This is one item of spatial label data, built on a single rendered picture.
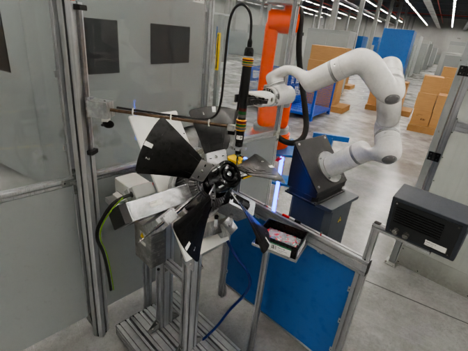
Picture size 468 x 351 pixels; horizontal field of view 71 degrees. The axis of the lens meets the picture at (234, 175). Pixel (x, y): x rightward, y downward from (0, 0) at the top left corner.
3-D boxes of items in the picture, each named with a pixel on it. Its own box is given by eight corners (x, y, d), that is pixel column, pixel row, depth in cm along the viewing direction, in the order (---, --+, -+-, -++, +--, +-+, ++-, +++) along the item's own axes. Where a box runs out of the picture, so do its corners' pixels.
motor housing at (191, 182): (183, 223, 145) (199, 216, 135) (164, 175, 147) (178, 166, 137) (221, 207, 160) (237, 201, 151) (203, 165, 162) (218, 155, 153)
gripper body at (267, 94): (276, 108, 141) (260, 110, 133) (258, 103, 147) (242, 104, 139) (279, 90, 138) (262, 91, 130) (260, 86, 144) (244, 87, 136)
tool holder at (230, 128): (224, 149, 137) (226, 126, 133) (227, 144, 143) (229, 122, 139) (245, 152, 136) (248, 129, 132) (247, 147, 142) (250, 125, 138)
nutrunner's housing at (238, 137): (232, 154, 139) (244, 38, 120) (234, 151, 143) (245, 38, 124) (242, 155, 139) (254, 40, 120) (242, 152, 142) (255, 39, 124)
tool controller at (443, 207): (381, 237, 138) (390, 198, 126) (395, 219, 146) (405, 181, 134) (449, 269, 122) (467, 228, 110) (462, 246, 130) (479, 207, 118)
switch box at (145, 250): (150, 248, 180) (149, 213, 171) (166, 262, 171) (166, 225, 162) (135, 254, 174) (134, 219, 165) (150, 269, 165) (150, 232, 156)
